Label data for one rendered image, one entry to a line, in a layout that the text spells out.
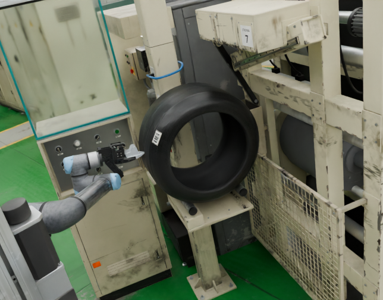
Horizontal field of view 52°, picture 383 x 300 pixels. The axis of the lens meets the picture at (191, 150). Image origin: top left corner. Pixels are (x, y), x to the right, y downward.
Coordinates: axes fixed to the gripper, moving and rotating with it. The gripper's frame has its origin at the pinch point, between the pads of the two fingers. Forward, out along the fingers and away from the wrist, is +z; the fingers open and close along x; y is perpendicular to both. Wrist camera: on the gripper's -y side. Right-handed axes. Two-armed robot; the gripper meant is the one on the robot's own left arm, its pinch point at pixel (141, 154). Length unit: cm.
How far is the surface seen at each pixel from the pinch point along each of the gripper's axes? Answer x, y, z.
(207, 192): -12.4, -21.5, 27.2
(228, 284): 24, -116, 51
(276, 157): 20, -28, 86
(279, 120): 44, -15, 102
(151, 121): -0.1, 15.3, 6.4
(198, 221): -11.4, -37.3, 22.1
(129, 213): 51, -61, -3
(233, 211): -10, -38, 42
